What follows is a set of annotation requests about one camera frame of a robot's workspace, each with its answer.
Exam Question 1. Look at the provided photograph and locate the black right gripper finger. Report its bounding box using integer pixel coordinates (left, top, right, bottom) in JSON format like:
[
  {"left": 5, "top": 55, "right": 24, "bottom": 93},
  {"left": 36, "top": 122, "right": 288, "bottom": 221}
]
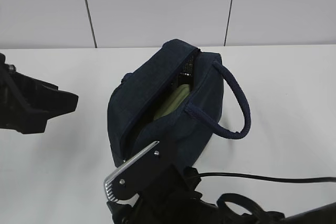
[{"left": 103, "top": 141, "right": 173, "bottom": 202}]

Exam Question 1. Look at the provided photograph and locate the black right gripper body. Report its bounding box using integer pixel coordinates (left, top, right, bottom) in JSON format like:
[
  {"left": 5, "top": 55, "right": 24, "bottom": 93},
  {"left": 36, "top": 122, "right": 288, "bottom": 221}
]
[{"left": 107, "top": 167, "right": 218, "bottom": 224}]

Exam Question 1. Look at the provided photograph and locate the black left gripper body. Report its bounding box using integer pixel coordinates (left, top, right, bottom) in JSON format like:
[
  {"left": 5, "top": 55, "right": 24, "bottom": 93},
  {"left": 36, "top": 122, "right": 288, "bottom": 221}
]
[{"left": 1, "top": 54, "right": 79, "bottom": 134}]

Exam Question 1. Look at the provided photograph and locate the navy blue fabric lunch bag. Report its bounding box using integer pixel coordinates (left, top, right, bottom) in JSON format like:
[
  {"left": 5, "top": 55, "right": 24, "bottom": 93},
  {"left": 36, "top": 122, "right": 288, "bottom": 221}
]
[{"left": 107, "top": 39, "right": 251, "bottom": 167}]

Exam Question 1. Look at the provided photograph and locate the green lid glass food container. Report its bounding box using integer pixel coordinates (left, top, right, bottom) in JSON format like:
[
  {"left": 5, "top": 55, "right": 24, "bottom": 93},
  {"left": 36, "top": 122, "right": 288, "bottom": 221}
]
[{"left": 153, "top": 84, "right": 191, "bottom": 121}]

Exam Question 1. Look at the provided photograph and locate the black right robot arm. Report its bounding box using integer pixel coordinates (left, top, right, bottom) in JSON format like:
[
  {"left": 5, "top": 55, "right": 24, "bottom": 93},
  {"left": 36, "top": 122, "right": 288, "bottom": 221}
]
[{"left": 103, "top": 141, "right": 335, "bottom": 223}]

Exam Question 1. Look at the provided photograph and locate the black cable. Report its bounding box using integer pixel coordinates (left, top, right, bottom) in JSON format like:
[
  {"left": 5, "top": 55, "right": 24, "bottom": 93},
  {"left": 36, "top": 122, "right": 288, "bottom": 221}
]
[{"left": 196, "top": 172, "right": 336, "bottom": 183}]

